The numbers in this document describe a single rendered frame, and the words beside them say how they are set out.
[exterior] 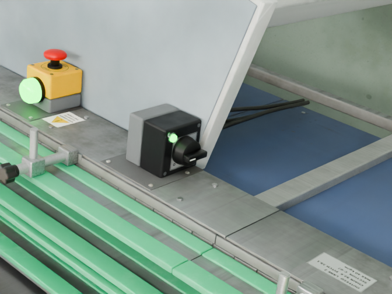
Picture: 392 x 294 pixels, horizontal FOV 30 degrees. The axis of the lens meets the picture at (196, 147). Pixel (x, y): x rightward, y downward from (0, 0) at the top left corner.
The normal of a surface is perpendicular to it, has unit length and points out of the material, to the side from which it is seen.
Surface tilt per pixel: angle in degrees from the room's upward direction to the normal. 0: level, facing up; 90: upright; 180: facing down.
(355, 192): 90
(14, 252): 90
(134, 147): 0
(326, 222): 90
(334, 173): 90
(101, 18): 0
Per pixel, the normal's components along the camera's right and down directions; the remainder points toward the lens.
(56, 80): 0.73, 0.36
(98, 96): -0.68, 0.23
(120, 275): 0.11, -0.90
